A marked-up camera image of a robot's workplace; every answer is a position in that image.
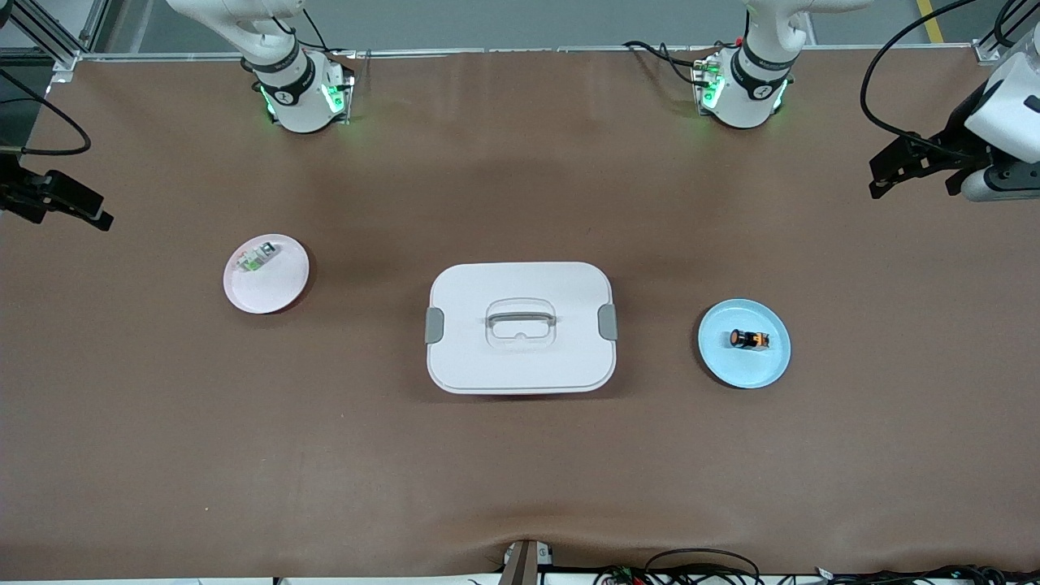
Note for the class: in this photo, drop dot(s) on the white lidded storage box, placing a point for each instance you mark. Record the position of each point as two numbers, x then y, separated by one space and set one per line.
520 366

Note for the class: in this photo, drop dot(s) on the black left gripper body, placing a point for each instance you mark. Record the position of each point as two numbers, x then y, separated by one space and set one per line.
952 141

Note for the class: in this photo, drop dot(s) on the pink round plate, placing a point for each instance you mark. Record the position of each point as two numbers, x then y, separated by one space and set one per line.
268 284

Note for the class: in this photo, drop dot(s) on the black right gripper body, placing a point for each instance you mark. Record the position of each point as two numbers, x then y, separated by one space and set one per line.
18 193

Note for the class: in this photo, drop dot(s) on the green and white switch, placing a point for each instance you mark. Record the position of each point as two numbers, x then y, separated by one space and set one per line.
257 256

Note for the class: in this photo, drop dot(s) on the orange and black switch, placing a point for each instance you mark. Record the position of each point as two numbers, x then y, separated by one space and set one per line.
749 339

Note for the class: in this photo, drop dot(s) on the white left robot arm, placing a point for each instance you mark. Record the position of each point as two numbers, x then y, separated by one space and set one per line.
747 97

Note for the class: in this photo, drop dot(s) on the grey box latch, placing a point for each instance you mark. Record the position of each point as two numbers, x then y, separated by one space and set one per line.
608 322
435 325

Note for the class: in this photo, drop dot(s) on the blue round plate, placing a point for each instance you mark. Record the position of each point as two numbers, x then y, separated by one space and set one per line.
743 361

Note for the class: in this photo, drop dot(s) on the aluminium frame profile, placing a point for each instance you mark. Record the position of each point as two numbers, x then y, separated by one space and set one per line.
999 41
57 36

